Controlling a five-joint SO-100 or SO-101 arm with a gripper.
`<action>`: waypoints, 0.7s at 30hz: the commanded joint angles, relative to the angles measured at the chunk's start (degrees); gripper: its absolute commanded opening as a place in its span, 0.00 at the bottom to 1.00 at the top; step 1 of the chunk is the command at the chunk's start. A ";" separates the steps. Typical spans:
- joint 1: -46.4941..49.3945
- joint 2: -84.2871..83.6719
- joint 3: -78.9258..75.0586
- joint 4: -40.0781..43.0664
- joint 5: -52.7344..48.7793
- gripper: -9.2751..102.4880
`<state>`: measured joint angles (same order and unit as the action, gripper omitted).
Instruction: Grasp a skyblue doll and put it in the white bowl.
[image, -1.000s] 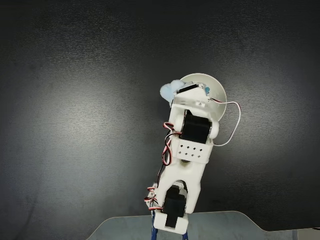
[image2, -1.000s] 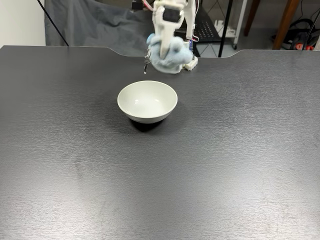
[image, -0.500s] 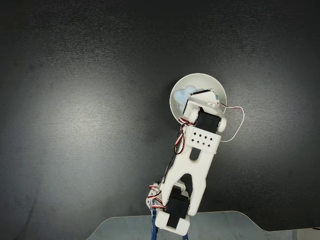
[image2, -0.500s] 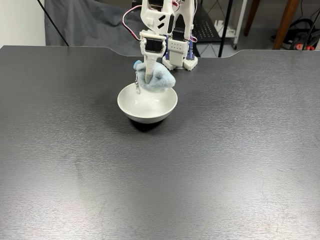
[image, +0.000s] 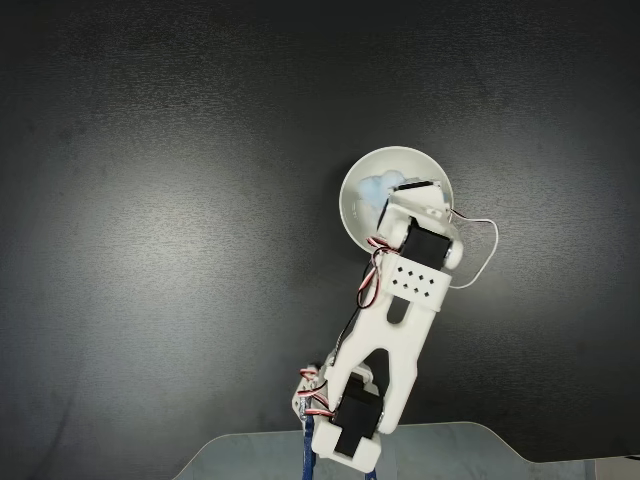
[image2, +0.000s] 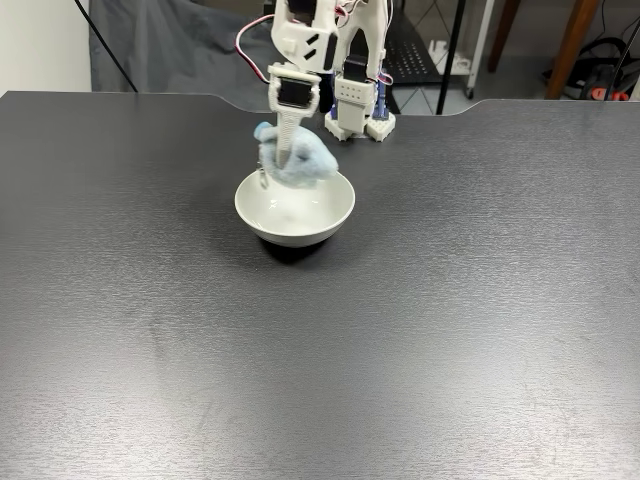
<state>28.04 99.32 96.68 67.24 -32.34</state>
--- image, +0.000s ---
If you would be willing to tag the skyblue plush bear doll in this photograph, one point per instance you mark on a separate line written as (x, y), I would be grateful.
(372, 192)

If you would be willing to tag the white bowl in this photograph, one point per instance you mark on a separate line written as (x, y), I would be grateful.
(352, 220)

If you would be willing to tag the grey cloth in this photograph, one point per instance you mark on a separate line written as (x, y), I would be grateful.
(450, 450)

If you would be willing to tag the blue clamp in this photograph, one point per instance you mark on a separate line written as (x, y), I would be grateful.
(371, 475)
(309, 450)

